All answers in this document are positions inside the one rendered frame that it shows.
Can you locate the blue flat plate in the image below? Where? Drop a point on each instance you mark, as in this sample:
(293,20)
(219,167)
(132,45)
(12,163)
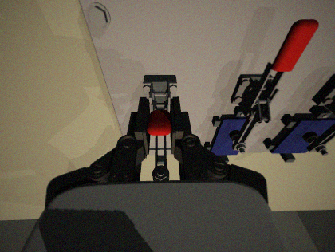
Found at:
(289,140)
(221,142)

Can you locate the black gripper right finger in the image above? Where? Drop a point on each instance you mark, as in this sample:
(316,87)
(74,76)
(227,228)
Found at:
(198,163)

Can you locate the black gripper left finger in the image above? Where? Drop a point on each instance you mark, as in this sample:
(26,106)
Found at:
(119,165)

